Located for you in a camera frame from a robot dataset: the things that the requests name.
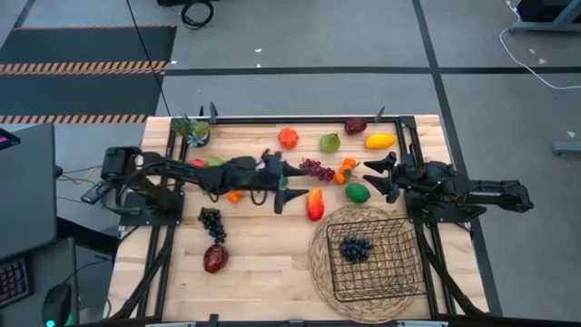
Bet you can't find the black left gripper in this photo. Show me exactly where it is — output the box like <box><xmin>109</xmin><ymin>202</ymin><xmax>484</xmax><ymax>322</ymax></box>
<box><xmin>255</xmin><ymin>148</ymin><xmax>311</xmax><ymax>215</ymax></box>

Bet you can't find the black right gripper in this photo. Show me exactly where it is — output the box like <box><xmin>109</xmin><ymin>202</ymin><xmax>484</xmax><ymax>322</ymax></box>
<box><xmin>362</xmin><ymin>151</ymin><xmax>428</xmax><ymax>204</ymax></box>

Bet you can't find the red grape bunch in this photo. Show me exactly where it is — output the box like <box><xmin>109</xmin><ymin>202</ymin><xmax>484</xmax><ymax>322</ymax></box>
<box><xmin>298</xmin><ymin>158</ymin><xmax>336</xmax><ymax>183</ymax></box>

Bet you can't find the bumpy orange pumpkin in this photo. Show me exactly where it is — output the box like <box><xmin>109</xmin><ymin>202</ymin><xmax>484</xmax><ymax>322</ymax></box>
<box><xmin>277</xmin><ymin>127</ymin><xmax>300</xmax><ymax>150</ymax></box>

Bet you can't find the tangerine cluster with leaves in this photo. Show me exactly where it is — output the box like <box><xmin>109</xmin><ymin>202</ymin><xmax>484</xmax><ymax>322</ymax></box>
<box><xmin>333</xmin><ymin>157</ymin><xmax>359</xmax><ymax>186</ymax></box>

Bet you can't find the small dark red fruit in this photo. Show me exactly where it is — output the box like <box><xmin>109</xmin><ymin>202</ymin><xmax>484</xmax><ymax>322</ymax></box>
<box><xmin>343</xmin><ymin>116</ymin><xmax>368</xmax><ymax>136</ymax></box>

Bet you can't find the black grape bunch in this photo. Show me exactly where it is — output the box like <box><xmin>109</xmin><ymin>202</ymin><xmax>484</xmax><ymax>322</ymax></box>
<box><xmin>198</xmin><ymin>206</ymin><xmax>228</xmax><ymax>245</ymax></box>

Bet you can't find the large dark red fruit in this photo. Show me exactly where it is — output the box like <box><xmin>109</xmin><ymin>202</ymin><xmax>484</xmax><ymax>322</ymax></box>
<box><xmin>202</xmin><ymin>243</ymin><xmax>231</xmax><ymax>274</ymax></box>

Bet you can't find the dark blue grape bunch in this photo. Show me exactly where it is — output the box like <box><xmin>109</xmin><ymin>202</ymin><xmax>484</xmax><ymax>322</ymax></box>
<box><xmin>340</xmin><ymin>234</ymin><xmax>376</xmax><ymax>264</ymax></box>

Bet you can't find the round woven placemat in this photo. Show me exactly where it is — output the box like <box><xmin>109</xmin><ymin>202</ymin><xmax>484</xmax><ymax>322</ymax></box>
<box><xmin>307</xmin><ymin>203</ymin><xmax>430</xmax><ymax>324</ymax></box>

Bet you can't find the potted succulent plant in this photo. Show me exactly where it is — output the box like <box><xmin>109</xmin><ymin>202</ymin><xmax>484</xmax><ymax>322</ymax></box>
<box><xmin>170</xmin><ymin>114</ymin><xmax>212</xmax><ymax>149</ymax></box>

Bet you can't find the grey furniture foot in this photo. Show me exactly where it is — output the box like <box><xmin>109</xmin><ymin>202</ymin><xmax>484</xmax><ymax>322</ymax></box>
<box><xmin>552</xmin><ymin>141</ymin><xmax>581</xmax><ymax>156</ymax></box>

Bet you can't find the black power adapter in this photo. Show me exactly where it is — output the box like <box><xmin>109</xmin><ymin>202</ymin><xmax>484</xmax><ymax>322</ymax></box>
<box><xmin>80</xmin><ymin>180</ymin><xmax>114</xmax><ymax>205</ymax></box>

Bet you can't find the black cabinet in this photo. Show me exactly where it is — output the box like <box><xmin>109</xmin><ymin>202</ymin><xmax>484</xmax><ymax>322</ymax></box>
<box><xmin>517</xmin><ymin>0</ymin><xmax>581</xmax><ymax>23</ymax></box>

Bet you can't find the black hazard-striped floor mat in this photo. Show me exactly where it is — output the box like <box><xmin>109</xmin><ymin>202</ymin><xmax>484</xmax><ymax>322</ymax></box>
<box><xmin>0</xmin><ymin>25</ymin><xmax>178</xmax><ymax>124</ymax></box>

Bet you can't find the dark grey desk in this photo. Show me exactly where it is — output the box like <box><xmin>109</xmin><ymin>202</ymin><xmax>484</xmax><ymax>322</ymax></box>
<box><xmin>0</xmin><ymin>237</ymin><xmax>79</xmax><ymax>327</ymax></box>

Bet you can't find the grey computer monitor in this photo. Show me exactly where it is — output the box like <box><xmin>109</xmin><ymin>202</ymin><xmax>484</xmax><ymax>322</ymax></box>
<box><xmin>0</xmin><ymin>123</ymin><xmax>59</xmax><ymax>261</ymax></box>

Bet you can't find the black computer mouse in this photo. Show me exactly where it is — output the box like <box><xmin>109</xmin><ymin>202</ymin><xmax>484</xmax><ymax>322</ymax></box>
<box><xmin>42</xmin><ymin>283</ymin><xmax>74</xmax><ymax>327</ymax></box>

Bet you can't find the small lit screen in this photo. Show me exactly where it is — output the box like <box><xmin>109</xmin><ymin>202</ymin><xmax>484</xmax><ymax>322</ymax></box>
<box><xmin>0</xmin><ymin>128</ymin><xmax>22</xmax><ymax>152</ymax></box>

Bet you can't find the backlit keyboard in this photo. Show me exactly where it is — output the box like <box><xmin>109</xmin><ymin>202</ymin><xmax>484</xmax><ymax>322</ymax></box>
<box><xmin>0</xmin><ymin>256</ymin><xmax>32</xmax><ymax>310</ymax></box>

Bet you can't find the black wire basket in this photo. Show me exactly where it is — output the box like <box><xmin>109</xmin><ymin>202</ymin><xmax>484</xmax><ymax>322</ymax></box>
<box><xmin>325</xmin><ymin>216</ymin><xmax>428</xmax><ymax>303</ymax></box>

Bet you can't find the white floor cable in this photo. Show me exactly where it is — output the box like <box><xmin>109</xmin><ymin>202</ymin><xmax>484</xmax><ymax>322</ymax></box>
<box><xmin>497</xmin><ymin>0</ymin><xmax>581</xmax><ymax>91</ymax></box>

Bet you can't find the thin black cable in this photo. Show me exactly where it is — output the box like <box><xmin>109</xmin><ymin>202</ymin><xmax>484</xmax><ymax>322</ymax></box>
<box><xmin>124</xmin><ymin>0</ymin><xmax>172</xmax><ymax>117</ymax></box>

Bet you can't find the coiled black cable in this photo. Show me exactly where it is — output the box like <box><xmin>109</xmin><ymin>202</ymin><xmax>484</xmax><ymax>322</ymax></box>
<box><xmin>180</xmin><ymin>0</ymin><xmax>215</xmax><ymax>31</ymax></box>

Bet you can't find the grey desk leg frame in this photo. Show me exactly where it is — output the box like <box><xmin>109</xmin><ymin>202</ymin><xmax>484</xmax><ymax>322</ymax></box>
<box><xmin>507</xmin><ymin>0</ymin><xmax>581</xmax><ymax>35</ymax></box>

